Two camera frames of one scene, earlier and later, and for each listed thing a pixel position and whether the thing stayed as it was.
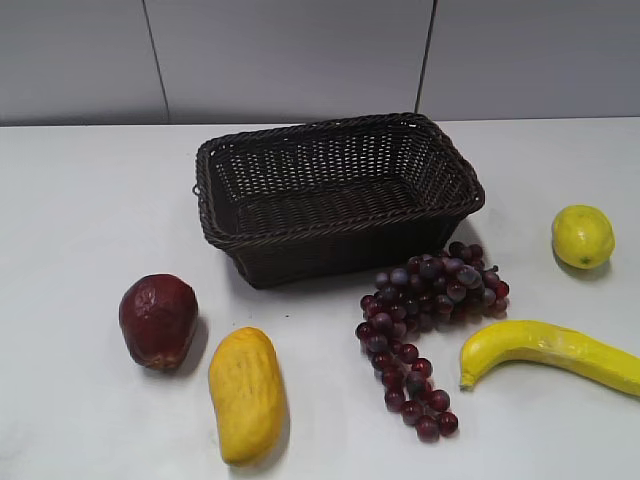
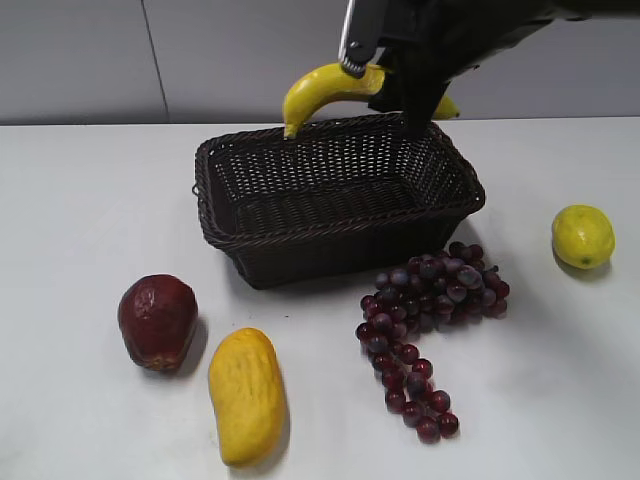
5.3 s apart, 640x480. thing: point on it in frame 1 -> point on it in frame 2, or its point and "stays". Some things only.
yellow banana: (549, 344) -> (335, 78)
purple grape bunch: (428, 293) stays
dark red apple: (157, 315) stays
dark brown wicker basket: (320, 199) stays
